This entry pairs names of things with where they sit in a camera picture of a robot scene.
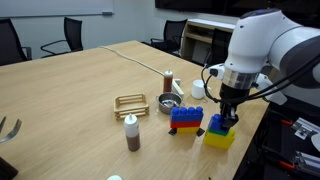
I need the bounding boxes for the white power cable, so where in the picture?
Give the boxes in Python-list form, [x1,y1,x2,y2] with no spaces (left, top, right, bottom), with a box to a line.
[99,45,166,77]

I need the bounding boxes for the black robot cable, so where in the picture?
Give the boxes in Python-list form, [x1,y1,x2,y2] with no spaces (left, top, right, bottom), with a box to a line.
[200,53,320,105]

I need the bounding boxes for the metal tongs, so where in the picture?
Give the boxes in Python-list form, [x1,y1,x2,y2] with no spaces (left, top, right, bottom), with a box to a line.
[0,115,23,145]

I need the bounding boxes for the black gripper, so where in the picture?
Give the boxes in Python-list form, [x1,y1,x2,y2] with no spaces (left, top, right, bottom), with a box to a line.
[219,83,251,130]

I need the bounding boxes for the red building block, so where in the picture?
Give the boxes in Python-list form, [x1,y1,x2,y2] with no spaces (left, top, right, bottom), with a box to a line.
[169,120,203,130]

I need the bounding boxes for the thin yellow building block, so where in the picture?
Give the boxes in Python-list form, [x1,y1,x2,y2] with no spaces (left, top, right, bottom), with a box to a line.
[175,126,201,135]

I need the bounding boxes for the brown sauce bottle white cap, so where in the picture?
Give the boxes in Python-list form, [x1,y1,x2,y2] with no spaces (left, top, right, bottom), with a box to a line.
[123,113,141,153]
[162,69,174,94]

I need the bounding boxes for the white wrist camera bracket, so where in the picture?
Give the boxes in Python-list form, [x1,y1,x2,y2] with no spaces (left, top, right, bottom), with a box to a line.
[256,73,288,106]

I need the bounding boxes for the small blue building block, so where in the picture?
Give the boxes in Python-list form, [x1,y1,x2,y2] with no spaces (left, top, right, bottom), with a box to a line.
[208,113,231,133]

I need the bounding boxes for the black office chair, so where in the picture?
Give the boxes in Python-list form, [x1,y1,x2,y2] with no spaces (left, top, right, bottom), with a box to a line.
[149,18,188,56]
[40,16,84,59]
[0,18,33,67]

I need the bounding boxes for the long blue building block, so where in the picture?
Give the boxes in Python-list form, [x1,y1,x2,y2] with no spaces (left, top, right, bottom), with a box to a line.
[169,106,205,123]

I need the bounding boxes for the black robot stand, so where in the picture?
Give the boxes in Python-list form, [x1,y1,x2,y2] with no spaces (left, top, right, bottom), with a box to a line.
[233,101,320,180]

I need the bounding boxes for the metal bowl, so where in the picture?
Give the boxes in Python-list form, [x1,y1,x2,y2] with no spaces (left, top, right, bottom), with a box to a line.
[155,92,184,116]

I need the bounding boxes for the large yellow building block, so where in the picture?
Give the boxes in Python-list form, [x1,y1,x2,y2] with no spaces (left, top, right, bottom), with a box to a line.
[203,128,236,152]

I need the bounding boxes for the wall whiteboard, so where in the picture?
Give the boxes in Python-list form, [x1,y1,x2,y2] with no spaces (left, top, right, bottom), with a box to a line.
[0,0,115,18]

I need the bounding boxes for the green building block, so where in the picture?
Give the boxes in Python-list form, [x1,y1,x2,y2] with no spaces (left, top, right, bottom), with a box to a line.
[207,127,231,137]

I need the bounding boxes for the black wall screen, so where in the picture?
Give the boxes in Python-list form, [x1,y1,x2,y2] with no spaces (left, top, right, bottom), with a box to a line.
[154,0,320,18]

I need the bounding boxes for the silver aluminium rail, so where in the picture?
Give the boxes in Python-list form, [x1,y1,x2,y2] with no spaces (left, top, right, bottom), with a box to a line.
[294,150,320,176]

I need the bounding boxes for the small wooden crate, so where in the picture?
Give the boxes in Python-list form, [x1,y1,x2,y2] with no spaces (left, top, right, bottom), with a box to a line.
[113,93,150,121]

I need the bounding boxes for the white mug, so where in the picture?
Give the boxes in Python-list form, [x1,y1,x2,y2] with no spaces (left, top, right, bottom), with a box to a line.
[191,79,212,100]

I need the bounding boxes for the black organizer box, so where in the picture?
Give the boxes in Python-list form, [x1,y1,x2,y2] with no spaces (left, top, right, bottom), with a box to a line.
[0,156,19,180]

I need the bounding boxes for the wooden shelf cabinet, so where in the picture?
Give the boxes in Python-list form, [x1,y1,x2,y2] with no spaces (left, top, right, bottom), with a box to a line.
[179,18,239,66]

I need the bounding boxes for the silver aluminium bracket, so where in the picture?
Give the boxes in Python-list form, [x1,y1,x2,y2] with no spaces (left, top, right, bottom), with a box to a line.
[291,117,320,140]

